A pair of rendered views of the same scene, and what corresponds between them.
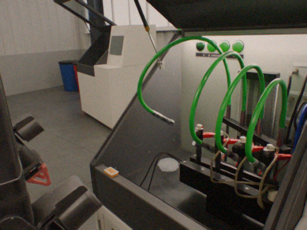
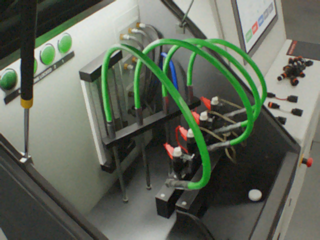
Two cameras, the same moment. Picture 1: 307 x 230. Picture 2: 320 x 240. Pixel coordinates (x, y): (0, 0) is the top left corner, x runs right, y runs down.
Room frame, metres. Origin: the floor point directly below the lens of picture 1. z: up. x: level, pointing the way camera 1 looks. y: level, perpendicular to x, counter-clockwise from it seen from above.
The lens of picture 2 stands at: (1.01, 0.48, 1.74)
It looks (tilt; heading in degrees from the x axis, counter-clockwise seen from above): 37 degrees down; 256
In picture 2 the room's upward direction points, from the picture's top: 5 degrees counter-clockwise
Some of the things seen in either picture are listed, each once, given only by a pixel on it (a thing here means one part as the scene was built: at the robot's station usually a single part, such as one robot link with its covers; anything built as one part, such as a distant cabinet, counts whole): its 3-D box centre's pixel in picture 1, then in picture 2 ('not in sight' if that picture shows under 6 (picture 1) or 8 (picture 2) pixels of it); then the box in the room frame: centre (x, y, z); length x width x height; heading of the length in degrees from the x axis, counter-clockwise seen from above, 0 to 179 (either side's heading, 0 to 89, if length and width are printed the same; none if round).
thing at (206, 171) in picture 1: (226, 193); (198, 179); (0.72, -0.25, 0.91); 0.34 x 0.10 x 0.15; 44
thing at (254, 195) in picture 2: not in sight; (255, 195); (0.56, -0.18, 0.84); 0.04 x 0.04 x 0.01
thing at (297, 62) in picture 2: not in sight; (296, 68); (0.17, -0.57, 1.01); 0.23 x 0.11 x 0.06; 44
